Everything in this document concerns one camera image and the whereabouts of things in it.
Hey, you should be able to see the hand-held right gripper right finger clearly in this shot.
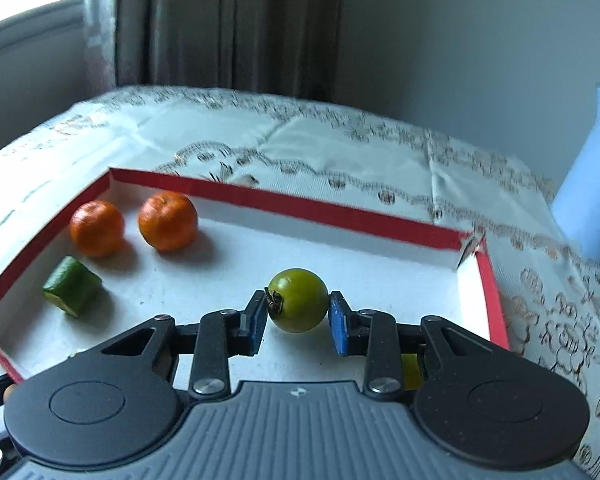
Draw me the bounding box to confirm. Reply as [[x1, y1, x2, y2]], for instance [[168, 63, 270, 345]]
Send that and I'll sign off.
[[328, 290, 528, 403]]

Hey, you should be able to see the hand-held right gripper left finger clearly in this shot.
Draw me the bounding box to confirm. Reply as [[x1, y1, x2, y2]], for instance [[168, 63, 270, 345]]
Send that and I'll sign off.
[[100, 290, 270, 401]]

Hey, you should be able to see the green tomato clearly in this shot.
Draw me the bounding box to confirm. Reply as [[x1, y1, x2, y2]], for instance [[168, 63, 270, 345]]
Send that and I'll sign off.
[[267, 267, 329, 333], [401, 353, 423, 391]]

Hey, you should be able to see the red cardboard box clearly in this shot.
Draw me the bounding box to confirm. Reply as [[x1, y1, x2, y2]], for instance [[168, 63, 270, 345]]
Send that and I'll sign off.
[[0, 167, 511, 386]]

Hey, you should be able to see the cut green cucumber piece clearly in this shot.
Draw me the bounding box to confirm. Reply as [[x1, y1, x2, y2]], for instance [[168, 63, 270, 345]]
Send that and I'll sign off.
[[42, 255, 103, 317]]

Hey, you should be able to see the orange mandarin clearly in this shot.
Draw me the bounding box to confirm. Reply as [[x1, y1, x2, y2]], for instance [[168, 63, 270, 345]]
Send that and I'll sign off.
[[70, 200, 126, 259], [137, 191, 199, 252]]

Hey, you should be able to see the light blue electric kettle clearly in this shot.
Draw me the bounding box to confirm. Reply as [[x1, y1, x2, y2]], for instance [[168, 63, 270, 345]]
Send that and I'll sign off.
[[550, 80, 600, 271]]

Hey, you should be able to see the brown curtain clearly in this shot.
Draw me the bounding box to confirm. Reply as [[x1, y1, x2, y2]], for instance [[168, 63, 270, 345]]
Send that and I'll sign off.
[[115, 0, 346, 106]]

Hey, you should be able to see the sheer white curtain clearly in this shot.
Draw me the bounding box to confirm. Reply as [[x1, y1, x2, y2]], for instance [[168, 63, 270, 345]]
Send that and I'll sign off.
[[82, 0, 126, 98]]

